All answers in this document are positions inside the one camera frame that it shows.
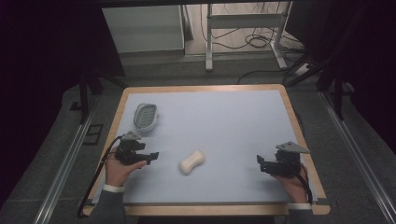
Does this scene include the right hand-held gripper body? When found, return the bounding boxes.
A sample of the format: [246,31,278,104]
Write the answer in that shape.
[270,141,311,179]

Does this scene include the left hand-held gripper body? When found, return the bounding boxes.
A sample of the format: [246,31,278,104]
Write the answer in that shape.
[114,130,149,166]

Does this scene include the person's left hand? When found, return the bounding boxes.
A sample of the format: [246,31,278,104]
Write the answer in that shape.
[105,154,148,188]

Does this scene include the person's right hand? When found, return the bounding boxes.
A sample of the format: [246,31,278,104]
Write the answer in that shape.
[273,164,311,205]

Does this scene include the white oval soap dish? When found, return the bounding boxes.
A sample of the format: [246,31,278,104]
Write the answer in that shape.
[133,102,160,133]

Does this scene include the white soap bar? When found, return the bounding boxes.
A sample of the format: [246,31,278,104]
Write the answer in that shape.
[178,149,206,176]

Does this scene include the pale blue table mat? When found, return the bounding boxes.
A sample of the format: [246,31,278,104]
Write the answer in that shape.
[92,89,319,205]

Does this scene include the black metal stand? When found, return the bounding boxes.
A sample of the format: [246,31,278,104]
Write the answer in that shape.
[78,70,106,125]
[316,60,357,122]

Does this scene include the white power strip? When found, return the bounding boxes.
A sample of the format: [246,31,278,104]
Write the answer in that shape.
[293,63,313,77]

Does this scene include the white cabinet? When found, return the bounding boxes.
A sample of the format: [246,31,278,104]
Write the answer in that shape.
[102,4,186,54]

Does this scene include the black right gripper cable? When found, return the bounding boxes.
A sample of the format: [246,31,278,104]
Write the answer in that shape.
[292,162,314,205]

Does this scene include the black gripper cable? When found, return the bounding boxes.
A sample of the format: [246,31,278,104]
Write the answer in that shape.
[292,162,314,205]
[77,135,124,219]

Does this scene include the black floor bracket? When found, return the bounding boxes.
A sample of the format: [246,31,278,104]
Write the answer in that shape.
[81,123,105,147]

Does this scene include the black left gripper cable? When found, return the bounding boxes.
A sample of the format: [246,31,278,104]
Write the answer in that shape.
[77,135,124,219]

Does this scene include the aluminium floor rail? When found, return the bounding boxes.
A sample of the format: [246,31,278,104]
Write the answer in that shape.
[33,101,98,224]
[319,91,396,224]

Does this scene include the black floor cables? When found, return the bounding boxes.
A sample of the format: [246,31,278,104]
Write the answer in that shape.
[200,2,307,86]

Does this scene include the white metal desk frame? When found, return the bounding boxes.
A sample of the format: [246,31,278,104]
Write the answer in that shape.
[205,1,294,73]

